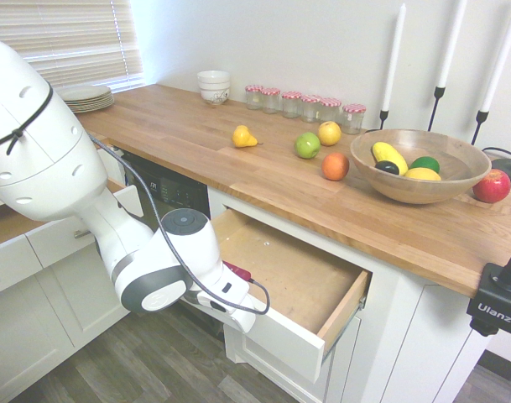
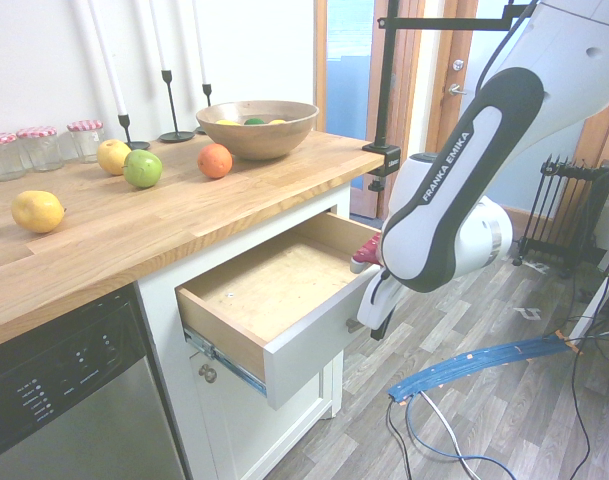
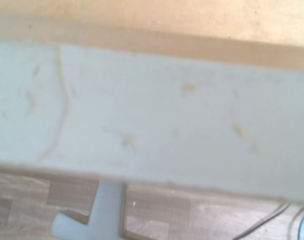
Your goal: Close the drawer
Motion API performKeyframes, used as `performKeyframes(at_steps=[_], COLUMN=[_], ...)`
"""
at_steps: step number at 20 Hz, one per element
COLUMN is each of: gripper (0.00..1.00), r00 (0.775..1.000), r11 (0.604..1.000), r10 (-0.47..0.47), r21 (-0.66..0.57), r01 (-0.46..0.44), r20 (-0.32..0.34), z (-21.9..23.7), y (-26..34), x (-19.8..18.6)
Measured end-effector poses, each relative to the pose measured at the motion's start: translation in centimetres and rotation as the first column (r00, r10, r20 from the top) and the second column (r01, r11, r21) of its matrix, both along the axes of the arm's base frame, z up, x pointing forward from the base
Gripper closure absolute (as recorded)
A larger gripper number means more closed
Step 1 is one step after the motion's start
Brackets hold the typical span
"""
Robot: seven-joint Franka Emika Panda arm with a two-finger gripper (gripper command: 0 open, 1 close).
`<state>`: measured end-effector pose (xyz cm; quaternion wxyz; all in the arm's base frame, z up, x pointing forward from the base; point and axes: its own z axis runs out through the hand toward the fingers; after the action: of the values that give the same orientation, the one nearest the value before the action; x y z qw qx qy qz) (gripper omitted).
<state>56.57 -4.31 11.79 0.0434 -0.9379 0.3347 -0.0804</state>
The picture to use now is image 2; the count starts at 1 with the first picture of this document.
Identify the white wooden drawer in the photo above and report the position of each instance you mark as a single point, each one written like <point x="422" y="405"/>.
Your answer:
<point x="284" y="290"/>

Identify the glass jar checkered red lid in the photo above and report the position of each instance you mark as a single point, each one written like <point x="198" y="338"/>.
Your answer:
<point x="86" y="142"/>
<point x="4" y="160"/>
<point x="41" y="150"/>

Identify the yellow lemon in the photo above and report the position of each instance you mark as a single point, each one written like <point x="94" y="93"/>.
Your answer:
<point x="36" y="212"/>
<point x="277" y="121"/>

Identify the metal drawer slide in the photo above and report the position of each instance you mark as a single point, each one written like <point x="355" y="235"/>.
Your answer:
<point x="224" y="361"/>

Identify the black clamp camera stand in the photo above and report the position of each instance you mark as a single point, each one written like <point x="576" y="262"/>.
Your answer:
<point x="389" y="75"/>

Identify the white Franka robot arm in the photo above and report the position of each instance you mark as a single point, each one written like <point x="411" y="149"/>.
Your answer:
<point x="459" y="165"/>

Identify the large wooden bowl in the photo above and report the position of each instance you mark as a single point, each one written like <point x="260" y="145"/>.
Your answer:
<point x="256" y="140"/>

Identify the black radiator stand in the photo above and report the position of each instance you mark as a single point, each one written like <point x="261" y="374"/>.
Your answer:
<point x="569" y="210"/>

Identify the wooden glass panel door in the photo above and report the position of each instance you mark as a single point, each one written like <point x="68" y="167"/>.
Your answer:
<point x="349" y="90"/>

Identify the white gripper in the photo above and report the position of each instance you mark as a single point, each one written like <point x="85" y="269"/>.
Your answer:
<point x="370" y="304"/>

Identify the orange fruit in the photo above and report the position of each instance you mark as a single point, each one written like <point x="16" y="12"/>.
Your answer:
<point x="215" y="161"/>

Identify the yellow banana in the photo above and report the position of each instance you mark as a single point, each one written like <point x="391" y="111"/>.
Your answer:
<point x="227" y="122"/>

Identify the white kitchen cabinet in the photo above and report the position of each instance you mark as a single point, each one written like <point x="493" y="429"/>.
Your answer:
<point x="164" y="320"/>

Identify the white floor tape mark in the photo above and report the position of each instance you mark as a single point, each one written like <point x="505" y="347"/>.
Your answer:
<point x="528" y="314"/>
<point x="538" y="266"/>

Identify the black candle holder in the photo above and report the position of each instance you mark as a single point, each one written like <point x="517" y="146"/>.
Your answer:
<point x="175" y="135"/>
<point x="125" y="125"/>
<point x="207" y="92"/>

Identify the tall white candle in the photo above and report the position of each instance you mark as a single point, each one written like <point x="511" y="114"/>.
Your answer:
<point x="160" y="35"/>
<point x="109" y="60"/>
<point x="200" y="45"/>

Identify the red and grey wrist camera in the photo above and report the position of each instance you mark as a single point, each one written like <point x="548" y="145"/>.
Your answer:
<point x="366" y="255"/>

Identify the yellow apple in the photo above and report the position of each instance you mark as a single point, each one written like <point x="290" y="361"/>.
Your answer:
<point x="111" y="156"/>

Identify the silver door deadbolt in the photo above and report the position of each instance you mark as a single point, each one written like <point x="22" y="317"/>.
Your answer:
<point x="457" y="64"/>

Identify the green lime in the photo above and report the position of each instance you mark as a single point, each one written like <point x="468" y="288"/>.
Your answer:
<point x="254" y="121"/>

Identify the stainless steel dishwasher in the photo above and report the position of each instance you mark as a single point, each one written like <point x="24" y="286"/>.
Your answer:
<point x="84" y="410"/>

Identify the silver door lever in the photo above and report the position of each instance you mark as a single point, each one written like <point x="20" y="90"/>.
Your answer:
<point x="456" y="90"/>

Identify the white cabinet door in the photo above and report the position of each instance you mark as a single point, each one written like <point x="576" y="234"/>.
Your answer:
<point x="264" y="440"/>

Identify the green apple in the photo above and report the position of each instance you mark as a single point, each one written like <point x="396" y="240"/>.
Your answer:
<point x="143" y="169"/>

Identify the round metal door knob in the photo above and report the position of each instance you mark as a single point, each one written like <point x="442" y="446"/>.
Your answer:
<point x="208" y="374"/>

